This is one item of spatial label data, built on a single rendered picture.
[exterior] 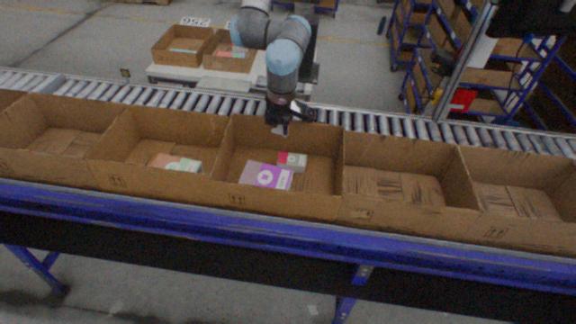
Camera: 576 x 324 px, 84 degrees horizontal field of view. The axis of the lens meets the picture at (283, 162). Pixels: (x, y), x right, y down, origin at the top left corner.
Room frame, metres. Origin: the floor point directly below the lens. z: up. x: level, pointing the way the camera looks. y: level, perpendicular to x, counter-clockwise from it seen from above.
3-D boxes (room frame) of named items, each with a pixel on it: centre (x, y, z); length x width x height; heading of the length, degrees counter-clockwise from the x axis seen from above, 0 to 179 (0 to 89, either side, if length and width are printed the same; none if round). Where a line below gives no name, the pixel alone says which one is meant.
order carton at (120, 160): (0.79, 0.40, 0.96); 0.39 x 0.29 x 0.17; 85
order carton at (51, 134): (0.82, 0.79, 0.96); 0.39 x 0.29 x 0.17; 85
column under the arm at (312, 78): (1.81, -0.05, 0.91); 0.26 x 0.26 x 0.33; 85
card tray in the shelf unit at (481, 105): (2.03, -1.22, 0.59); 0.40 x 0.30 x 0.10; 173
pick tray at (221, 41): (1.94, 0.37, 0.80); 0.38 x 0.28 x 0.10; 177
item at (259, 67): (1.94, 0.34, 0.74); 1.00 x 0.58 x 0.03; 85
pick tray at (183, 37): (1.96, 0.69, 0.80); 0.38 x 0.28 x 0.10; 176
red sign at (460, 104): (1.44, -0.87, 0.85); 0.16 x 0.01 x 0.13; 85
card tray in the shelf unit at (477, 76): (2.03, -1.22, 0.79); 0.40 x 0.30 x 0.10; 176
